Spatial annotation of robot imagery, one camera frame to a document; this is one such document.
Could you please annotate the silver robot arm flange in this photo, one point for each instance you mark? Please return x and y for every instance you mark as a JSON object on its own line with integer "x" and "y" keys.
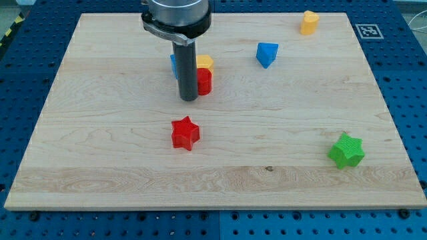
{"x": 178, "y": 21}

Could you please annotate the red star block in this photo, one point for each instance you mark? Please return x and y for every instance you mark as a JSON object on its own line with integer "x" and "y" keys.
{"x": 184, "y": 133}

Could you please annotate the green star block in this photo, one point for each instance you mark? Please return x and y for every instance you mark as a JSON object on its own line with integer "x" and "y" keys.
{"x": 346, "y": 151}

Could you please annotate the red cylinder block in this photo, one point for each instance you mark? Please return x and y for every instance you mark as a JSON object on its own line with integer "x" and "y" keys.
{"x": 204, "y": 81}

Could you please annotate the yellow hexagon block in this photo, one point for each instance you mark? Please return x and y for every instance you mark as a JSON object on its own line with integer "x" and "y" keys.
{"x": 205, "y": 61}

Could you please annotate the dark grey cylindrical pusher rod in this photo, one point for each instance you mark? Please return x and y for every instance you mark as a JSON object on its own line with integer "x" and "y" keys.
{"x": 186, "y": 68}

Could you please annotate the blue block behind rod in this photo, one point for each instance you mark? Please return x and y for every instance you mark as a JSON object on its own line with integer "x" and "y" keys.
{"x": 173, "y": 66}

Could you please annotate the wooden board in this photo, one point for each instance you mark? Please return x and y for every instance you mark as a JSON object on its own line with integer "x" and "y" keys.
{"x": 103, "y": 139}

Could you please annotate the blue triangle block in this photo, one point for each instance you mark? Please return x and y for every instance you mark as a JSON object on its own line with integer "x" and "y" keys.
{"x": 266, "y": 53}

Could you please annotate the yellow heart block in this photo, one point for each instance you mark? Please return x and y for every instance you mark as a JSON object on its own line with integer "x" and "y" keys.
{"x": 309, "y": 23}

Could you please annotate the white fiducial marker tag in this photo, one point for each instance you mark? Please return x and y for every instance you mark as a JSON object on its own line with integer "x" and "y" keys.
{"x": 369, "y": 31}

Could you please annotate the black yellow hazard tape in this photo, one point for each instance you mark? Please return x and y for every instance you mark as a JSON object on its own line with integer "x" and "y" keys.
{"x": 12, "y": 30}

